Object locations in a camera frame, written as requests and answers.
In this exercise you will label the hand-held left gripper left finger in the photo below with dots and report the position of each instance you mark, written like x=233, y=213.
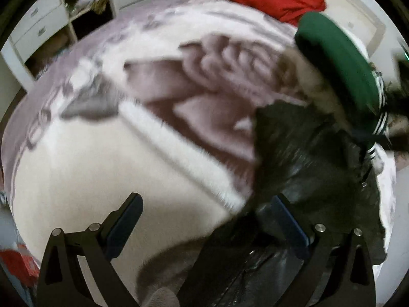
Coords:
x=125, y=222

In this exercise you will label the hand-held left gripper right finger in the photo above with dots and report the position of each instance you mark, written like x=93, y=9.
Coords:
x=289, y=228

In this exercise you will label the green jacket with striped cuffs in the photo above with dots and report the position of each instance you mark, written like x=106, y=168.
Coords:
x=338, y=57

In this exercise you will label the black leather jacket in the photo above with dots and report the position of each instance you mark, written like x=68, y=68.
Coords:
x=303, y=153

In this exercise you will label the floral plush blanket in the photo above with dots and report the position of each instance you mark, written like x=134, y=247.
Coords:
x=96, y=153

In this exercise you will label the beige bed headboard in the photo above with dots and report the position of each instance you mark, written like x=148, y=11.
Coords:
x=351, y=6

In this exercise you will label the red cloth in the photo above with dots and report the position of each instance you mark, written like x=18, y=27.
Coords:
x=16, y=263

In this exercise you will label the white drawer unit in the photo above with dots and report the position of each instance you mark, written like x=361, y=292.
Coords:
x=38, y=22

